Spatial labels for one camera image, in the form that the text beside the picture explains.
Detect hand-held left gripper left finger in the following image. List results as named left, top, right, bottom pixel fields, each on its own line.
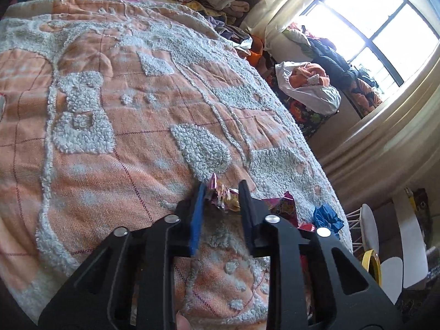
left=38, top=182, right=208, bottom=330

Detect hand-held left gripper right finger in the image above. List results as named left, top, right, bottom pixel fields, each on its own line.
left=238, top=179, right=403, bottom=330

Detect pink yellow candy wrapper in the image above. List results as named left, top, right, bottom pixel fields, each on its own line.
left=205, top=173, right=241, bottom=214

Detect brown bin with yellow rim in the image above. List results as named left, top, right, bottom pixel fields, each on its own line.
left=361, top=249, right=382, bottom=287

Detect pink colourful snack wrapper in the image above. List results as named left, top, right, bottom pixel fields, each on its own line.
left=262, top=191, right=298, bottom=228

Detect blue crumpled wrapper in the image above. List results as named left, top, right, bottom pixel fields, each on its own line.
left=312, top=203, right=345, bottom=240

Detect dinosaur print storage basket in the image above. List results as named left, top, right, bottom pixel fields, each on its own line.
left=266, top=69, right=339, bottom=140

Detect white chair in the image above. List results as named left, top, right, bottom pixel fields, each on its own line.
left=345, top=203, right=379, bottom=252
left=379, top=257, right=405, bottom=304

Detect orange white tufted blanket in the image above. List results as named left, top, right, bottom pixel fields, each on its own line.
left=0, top=0, right=353, bottom=330

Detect white plastic bag with laundry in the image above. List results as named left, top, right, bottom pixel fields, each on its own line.
left=275, top=61, right=342, bottom=114

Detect orange towel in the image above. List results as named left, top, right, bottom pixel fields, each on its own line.
left=289, top=62, right=331, bottom=90

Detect cream curtain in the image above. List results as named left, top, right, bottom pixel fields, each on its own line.
left=316, top=72, right=440, bottom=207
left=240, top=0, right=328, bottom=53

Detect orange bag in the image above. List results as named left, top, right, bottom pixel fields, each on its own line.
left=245, top=34, right=273, bottom=70

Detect white desk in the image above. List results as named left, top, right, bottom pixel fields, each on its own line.
left=392, top=189, right=427, bottom=290

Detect dark patterned bag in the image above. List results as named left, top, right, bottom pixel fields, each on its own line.
left=412, top=188, right=434, bottom=238

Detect clothes on windowsill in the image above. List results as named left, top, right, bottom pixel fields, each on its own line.
left=284, top=22, right=384, bottom=111

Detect window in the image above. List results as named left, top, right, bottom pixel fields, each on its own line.
left=305, top=0, right=440, bottom=90

